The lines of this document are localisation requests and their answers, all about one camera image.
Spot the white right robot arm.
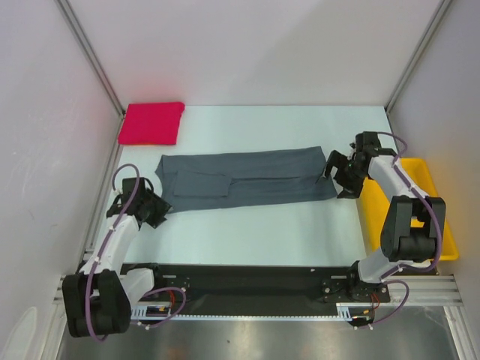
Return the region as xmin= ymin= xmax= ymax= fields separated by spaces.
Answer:
xmin=155 ymin=131 xmax=446 ymax=301

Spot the yellow plastic tray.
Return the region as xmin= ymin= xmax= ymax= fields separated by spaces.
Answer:
xmin=358 ymin=157 xmax=460 ymax=262

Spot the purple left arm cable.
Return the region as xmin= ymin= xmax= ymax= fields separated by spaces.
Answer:
xmin=70 ymin=163 xmax=188 ymax=343

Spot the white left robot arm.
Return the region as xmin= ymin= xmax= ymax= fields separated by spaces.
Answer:
xmin=61 ymin=177 xmax=171 ymax=339

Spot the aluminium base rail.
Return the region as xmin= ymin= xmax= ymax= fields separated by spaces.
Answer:
xmin=52 ymin=274 xmax=463 ymax=307

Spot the aluminium frame post right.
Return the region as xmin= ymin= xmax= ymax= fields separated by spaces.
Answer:
xmin=384 ymin=0 xmax=455 ymax=117

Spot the folded red t-shirt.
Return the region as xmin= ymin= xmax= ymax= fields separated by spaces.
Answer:
xmin=118 ymin=101 xmax=185 ymax=146

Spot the white cable duct right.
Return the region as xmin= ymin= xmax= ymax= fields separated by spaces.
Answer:
xmin=336 ymin=303 xmax=375 ymax=321

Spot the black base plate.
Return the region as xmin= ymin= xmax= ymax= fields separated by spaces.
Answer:
xmin=121 ymin=262 xmax=402 ymax=317

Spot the aluminium frame post left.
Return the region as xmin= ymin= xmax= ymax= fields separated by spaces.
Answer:
xmin=54 ymin=0 xmax=126 ymax=117

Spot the white cable duct left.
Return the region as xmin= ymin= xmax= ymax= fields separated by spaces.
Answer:
xmin=130 ymin=302 xmax=172 ymax=321

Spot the white cable duct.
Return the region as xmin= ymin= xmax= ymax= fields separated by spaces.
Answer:
xmin=336 ymin=303 xmax=375 ymax=321
xmin=130 ymin=302 xmax=172 ymax=321

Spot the aluminium frame post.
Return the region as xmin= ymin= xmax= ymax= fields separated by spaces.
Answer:
xmin=54 ymin=0 xmax=126 ymax=117
xmin=384 ymin=0 xmax=455 ymax=117

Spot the grey t-shirt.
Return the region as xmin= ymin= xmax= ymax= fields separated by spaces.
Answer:
xmin=155 ymin=146 xmax=337 ymax=213

